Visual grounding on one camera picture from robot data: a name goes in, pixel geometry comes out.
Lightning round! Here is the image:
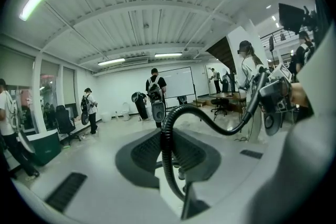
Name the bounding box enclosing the person's right hand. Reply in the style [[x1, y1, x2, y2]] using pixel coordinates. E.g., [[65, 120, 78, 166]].
[[290, 82, 310, 109]]

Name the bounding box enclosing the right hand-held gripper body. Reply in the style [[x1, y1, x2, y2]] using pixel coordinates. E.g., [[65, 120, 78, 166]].
[[259, 64, 294, 115]]

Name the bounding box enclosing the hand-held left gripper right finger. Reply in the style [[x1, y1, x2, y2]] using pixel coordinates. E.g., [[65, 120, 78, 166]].
[[172, 129, 222, 220]]

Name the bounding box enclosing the person's black t-shirt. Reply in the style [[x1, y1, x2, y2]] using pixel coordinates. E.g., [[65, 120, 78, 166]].
[[312, 0, 334, 50]]

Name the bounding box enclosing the black swivel stool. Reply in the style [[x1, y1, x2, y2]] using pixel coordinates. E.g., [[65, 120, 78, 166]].
[[211, 98, 229, 122]]

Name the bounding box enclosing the white projection screen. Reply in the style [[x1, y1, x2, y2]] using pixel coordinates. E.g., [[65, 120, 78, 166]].
[[159, 67, 197, 100]]

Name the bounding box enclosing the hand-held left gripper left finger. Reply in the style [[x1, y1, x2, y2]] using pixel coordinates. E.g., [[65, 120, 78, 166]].
[[115, 130, 162, 189]]

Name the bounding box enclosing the black camera monitor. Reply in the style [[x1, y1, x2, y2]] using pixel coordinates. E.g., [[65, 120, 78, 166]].
[[278, 2, 320, 35]]

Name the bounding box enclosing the low wooden platform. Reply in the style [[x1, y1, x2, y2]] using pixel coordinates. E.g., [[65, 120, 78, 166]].
[[188, 98, 211, 108]]

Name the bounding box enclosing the dark wooden staircase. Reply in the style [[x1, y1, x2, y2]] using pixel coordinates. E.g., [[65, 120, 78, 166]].
[[205, 36, 237, 76]]

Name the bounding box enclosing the dark green cabinet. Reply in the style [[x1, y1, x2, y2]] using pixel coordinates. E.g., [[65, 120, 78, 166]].
[[26, 130, 63, 166]]

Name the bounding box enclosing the black office chair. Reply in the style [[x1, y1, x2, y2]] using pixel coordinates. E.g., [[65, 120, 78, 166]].
[[54, 104, 82, 145]]

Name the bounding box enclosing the black shower hose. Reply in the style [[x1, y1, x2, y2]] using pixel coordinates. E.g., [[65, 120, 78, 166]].
[[160, 105, 247, 202]]

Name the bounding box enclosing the wooden table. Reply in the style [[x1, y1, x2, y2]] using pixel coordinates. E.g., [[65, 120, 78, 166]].
[[208, 91, 248, 114]]

